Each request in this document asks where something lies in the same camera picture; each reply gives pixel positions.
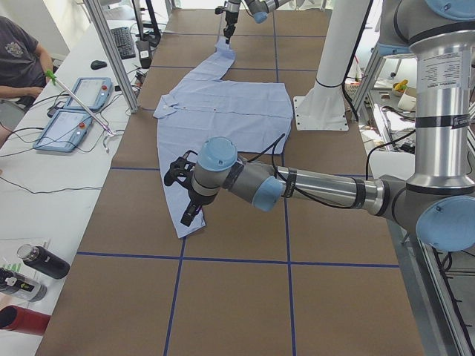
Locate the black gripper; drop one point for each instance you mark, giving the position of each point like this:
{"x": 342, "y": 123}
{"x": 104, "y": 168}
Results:
{"x": 200, "y": 199}
{"x": 232, "y": 9}

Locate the light blue striped shirt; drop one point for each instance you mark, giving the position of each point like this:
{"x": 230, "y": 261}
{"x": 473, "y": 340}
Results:
{"x": 252, "y": 115}

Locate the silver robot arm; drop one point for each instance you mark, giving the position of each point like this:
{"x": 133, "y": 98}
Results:
{"x": 259, "y": 11}
{"x": 436, "y": 203}

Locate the black keyboard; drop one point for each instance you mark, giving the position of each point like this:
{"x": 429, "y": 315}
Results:
{"x": 124, "y": 42}

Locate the black computer mouse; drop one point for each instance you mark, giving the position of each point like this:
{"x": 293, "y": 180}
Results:
{"x": 97, "y": 64}

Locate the upper blue teach pendant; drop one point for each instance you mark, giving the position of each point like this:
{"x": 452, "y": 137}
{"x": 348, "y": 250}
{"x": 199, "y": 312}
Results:
{"x": 93, "y": 91}

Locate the blue teach pendant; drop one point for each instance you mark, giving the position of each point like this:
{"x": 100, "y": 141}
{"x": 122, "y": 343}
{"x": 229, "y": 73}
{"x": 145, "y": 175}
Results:
{"x": 64, "y": 132}
{"x": 93, "y": 91}

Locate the lower blue teach pendant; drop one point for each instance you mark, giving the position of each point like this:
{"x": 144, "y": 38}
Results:
{"x": 64, "y": 132}

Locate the black water bottle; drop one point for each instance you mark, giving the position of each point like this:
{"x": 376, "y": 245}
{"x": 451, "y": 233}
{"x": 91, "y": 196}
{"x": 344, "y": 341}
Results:
{"x": 42, "y": 260}

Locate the metal grabber stick green tip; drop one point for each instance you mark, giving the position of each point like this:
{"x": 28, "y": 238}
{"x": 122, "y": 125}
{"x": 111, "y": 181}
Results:
{"x": 76, "y": 102}

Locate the grey labelled bottle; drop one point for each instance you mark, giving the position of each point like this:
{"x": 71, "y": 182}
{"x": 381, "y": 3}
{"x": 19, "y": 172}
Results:
{"x": 20, "y": 286}

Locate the seated person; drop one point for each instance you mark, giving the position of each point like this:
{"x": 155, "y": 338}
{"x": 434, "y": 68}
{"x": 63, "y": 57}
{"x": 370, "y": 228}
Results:
{"x": 24, "y": 63}

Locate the red cylinder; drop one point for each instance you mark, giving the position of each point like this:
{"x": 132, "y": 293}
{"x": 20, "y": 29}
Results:
{"x": 27, "y": 321}

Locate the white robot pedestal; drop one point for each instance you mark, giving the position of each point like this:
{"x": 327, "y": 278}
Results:
{"x": 323, "y": 108}

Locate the aluminium frame post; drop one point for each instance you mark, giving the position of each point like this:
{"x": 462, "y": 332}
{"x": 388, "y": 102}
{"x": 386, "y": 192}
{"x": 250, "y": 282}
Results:
{"x": 105, "y": 36}

